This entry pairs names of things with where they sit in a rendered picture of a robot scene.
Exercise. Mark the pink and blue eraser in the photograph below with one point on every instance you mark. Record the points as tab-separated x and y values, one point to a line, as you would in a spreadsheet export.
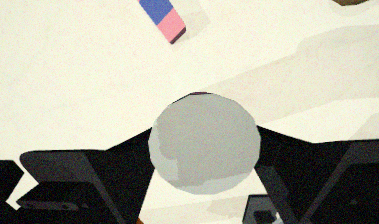
165	18

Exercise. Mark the grey cup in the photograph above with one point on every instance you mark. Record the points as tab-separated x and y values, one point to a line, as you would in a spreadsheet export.
204	144

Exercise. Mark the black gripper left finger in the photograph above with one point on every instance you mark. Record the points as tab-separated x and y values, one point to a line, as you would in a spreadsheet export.
121	174

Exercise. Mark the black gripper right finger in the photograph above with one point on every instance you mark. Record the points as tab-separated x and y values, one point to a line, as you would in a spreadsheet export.
298	174

